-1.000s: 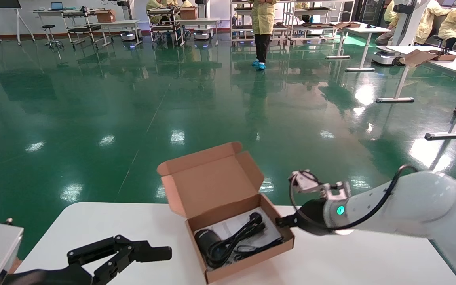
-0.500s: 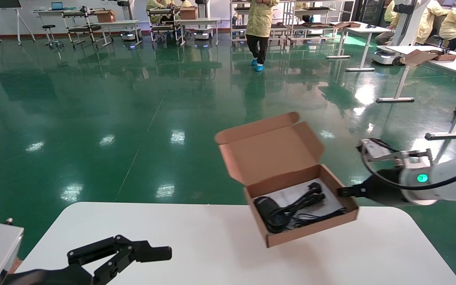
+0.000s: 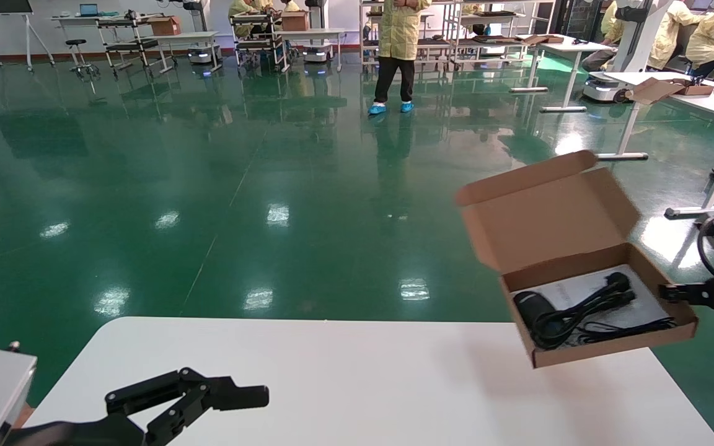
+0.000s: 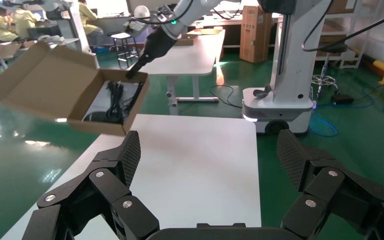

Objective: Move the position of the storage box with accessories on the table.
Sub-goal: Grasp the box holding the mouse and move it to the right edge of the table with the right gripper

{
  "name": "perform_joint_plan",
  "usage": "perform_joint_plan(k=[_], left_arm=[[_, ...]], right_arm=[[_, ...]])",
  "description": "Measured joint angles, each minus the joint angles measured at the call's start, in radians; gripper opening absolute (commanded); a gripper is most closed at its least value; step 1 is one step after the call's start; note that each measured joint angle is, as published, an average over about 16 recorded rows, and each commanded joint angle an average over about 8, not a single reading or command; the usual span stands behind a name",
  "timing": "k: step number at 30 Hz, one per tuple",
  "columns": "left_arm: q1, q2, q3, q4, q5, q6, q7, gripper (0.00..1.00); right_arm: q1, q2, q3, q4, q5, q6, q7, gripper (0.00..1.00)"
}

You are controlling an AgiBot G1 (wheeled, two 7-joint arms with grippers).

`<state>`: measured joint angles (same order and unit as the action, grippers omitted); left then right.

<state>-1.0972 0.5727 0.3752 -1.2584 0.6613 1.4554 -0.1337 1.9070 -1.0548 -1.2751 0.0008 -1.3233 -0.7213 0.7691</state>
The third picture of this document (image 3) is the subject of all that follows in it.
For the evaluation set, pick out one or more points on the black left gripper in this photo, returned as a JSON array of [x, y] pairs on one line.
[[84, 435]]

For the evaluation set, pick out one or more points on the brown cardboard storage box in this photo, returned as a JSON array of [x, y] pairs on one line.
[[555, 223]]

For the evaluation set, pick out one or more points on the white printed paper manual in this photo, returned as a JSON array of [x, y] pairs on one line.
[[574, 290]]

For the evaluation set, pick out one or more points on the black cylindrical device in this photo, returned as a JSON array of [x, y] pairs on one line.
[[527, 306]]

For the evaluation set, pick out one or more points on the seated person yellow coat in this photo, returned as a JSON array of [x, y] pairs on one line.
[[673, 28], [611, 25], [707, 37], [239, 9], [267, 5]]

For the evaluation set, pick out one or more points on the metal shelf rack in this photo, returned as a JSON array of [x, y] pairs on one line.
[[442, 42], [493, 38]]

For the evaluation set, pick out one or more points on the metal rack cart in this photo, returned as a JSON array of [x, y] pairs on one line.
[[258, 43], [131, 44]]

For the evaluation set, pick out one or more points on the standing person yellow coat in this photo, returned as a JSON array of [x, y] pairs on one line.
[[400, 31]]

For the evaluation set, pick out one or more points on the black round stool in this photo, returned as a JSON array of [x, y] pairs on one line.
[[76, 43]]

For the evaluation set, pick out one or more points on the white desk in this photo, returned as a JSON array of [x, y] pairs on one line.
[[72, 18]]

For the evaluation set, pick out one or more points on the open laptop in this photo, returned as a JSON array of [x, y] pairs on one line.
[[88, 10]]

